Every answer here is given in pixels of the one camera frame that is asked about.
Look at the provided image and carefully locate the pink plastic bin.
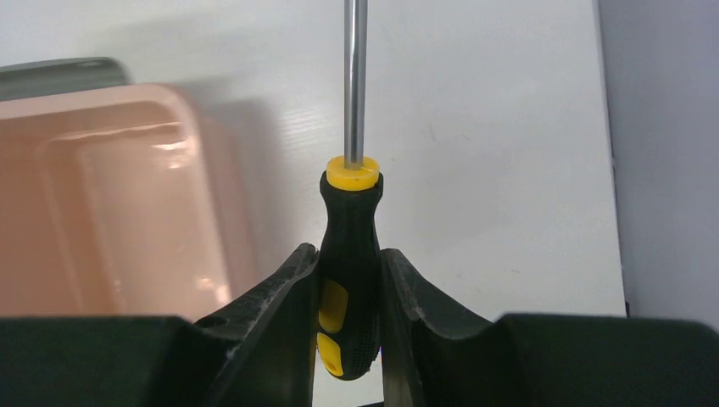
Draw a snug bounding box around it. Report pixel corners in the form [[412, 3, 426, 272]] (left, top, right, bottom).
[[1, 58, 259, 320]]

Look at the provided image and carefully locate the black yellow screwdriver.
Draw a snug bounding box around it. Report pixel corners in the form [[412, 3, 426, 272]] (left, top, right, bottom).
[[317, 1, 383, 381]]

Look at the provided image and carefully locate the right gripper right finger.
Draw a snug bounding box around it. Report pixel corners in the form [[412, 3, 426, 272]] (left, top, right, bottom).
[[381, 249, 718, 406]]

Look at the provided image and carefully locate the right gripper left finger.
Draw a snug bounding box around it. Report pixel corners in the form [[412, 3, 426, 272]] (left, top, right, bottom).
[[1, 243, 318, 406]]

